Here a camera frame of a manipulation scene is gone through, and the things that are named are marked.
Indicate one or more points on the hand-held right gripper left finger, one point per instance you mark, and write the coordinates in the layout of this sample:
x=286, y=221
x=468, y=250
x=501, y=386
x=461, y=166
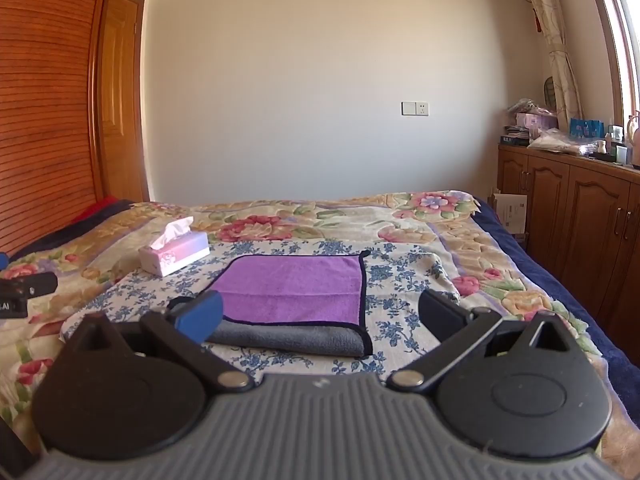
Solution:
x=202, y=317

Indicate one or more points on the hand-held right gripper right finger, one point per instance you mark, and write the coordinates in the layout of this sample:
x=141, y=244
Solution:
x=440, y=316

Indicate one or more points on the purple and grey towel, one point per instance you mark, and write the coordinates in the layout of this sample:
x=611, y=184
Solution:
x=295, y=285

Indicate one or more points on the blue floral white cloth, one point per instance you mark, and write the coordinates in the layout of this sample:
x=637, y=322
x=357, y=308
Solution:
x=400, y=280

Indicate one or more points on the pink tissue box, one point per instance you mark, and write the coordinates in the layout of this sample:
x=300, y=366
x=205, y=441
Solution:
x=172, y=255

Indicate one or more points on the red cloth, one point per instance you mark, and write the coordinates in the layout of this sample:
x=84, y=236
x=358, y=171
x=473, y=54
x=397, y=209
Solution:
x=97, y=208

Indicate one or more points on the dark blue bedsheet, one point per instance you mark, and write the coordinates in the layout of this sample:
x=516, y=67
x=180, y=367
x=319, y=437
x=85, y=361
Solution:
x=560, y=305

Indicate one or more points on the white paper box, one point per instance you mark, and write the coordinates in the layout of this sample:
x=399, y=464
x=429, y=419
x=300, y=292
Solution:
x=514, y=212

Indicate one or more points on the large floral blanket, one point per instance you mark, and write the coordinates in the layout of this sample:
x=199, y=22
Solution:
x=300, y=220

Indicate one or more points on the wooden cabinet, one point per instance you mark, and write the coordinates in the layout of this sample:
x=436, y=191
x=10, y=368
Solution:
x=580, y=220

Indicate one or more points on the slatted wooden wardrobe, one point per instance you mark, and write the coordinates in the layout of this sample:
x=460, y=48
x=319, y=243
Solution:
x=45, y=85

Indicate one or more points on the stack of dark books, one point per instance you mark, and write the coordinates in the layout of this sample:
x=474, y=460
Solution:
x=515, y=136

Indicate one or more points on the wooden door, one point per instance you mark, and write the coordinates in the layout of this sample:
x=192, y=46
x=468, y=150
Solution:
x=122, y=100

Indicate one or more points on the clear plastic bag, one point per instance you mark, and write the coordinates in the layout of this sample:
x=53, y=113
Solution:
x=560, y=141

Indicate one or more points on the crumpled plastic wrapping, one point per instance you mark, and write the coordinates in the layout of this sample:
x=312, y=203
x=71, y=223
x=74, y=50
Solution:
x=530, y=106

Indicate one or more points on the small white bottle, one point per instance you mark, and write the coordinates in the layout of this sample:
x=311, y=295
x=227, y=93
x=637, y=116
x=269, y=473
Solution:
x=602, y=148

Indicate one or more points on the blue box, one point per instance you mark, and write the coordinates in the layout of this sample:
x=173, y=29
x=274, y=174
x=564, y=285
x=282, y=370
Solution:
x=586, y=128

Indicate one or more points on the small green box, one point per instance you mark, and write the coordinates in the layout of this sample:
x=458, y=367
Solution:
x=621, y=154

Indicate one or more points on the woven hand fan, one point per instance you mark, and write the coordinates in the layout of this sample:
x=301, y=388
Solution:
x=549, y=91

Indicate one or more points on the patterned beige curtain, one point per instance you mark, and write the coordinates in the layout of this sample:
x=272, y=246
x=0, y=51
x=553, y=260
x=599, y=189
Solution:
x=555, y=35

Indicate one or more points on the red hanging tassel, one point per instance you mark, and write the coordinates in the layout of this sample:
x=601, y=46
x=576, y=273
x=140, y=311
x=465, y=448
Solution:
x=539, y=20

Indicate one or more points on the white wall socket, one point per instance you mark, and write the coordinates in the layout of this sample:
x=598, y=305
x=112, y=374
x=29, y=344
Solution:
x=415, y=108

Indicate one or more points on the wooden window frame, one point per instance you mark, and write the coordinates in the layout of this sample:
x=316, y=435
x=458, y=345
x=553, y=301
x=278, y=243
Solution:
x=617, y=35

